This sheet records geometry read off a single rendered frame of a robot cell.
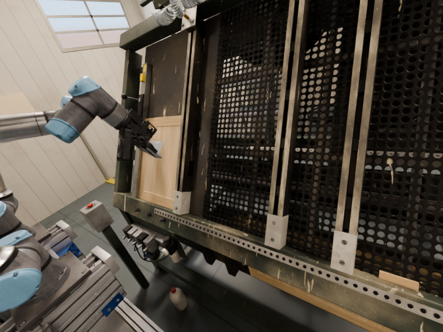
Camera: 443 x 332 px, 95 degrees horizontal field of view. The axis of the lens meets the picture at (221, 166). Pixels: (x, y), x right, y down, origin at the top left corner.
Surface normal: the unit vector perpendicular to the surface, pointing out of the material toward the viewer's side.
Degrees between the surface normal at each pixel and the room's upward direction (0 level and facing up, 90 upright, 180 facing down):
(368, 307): 58
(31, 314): 0
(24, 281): 98
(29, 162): 90
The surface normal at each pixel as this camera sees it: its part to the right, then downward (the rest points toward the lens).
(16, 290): 0.69, 0.30
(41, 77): 0.80, 0.08
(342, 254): -0.60, -0.04
